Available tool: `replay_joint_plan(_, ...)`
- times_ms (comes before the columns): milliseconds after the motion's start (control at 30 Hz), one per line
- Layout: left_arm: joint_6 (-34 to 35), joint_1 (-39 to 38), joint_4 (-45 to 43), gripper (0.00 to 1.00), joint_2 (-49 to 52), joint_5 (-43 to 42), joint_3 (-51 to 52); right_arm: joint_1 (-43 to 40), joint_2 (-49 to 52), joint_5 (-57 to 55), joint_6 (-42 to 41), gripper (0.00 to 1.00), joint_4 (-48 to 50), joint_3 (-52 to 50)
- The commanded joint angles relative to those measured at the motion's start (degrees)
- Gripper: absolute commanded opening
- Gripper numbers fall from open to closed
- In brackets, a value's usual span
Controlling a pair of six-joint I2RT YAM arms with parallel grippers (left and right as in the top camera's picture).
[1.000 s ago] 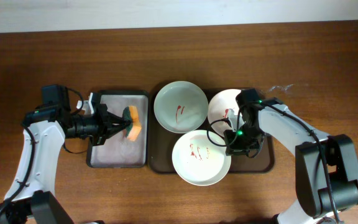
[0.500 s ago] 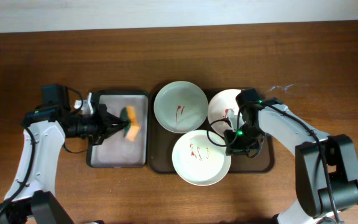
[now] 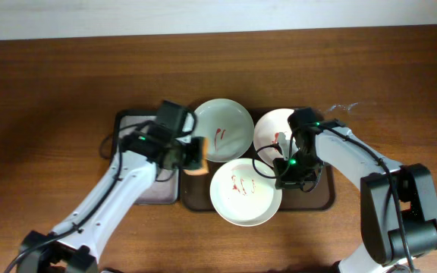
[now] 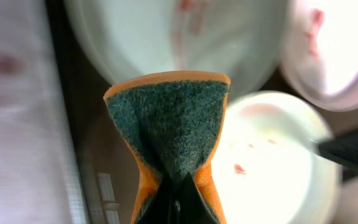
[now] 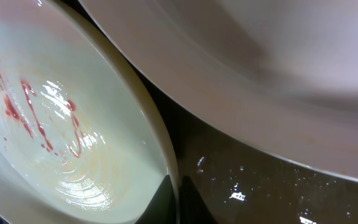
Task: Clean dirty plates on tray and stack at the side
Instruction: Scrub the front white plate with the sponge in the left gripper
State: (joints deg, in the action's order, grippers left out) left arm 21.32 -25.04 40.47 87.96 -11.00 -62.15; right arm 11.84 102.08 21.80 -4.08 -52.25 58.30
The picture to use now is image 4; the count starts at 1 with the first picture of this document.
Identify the large brown serving tray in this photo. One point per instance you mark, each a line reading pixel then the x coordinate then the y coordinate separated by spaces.
pixel 97 144

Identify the white plate with red spots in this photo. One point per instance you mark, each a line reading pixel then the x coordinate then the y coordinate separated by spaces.
pixel 267 168

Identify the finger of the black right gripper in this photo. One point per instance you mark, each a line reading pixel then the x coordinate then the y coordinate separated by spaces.
pixel 342 150

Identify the white plate with red stain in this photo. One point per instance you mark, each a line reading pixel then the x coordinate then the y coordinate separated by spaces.
pixel 125 39

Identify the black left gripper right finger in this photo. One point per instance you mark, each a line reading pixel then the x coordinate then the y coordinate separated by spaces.
pixel 193 208

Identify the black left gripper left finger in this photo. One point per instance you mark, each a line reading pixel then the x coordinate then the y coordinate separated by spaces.
pixel 161 209

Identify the small black metal tray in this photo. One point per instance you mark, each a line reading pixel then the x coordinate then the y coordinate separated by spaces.
pixel 39 179

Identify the orange green scrub sponge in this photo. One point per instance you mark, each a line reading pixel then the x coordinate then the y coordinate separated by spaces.
pixel 172 123

